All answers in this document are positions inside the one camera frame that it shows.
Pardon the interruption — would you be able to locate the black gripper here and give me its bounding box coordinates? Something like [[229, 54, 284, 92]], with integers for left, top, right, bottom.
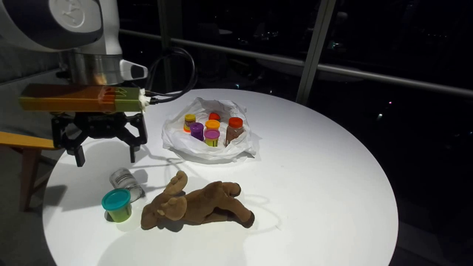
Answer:
[[50, 111, 148, 169]]

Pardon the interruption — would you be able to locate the yellow lid orange tub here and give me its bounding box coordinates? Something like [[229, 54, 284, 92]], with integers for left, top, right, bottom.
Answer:
[[182, 113, 198, 133]]

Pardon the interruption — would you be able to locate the purple lid dough tub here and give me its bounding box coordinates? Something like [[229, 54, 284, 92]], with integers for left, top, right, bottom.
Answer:
[[189, 122, 206, 142]]

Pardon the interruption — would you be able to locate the pink lid dough tub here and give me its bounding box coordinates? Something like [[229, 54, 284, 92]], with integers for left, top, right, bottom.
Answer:
[[204, 129, 222, 148]]

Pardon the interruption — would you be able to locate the orange lid dough tub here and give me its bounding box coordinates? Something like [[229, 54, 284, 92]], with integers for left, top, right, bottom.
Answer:
[[204, 119, 222, 133]]

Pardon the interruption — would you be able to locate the brown bottle orange cap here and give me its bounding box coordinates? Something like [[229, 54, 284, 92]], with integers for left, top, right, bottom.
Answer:
[[223, 116, 245, 148]]

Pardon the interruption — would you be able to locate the white plastic bag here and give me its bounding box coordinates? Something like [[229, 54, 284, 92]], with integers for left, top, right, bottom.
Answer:
[[161, 96, 262, 161]]

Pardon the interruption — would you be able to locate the teal lid dough tub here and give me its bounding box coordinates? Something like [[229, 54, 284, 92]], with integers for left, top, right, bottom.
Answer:
[[101, 188, 133, 223]]

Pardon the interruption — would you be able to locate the wooden chair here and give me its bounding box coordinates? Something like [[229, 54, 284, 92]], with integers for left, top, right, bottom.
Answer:
[[0, 130, 56, 213]]

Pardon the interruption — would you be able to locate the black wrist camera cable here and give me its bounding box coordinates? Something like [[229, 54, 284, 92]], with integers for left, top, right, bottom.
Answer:
[[143, 46, 198, 107]]

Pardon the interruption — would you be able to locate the grey window post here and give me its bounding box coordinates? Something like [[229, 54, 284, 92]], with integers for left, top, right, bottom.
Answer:
[[294, 0, 337, 107]]

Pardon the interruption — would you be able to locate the grey horizontal window rail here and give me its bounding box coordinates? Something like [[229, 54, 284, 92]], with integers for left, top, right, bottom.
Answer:
[[120, 28, 473, 99]]

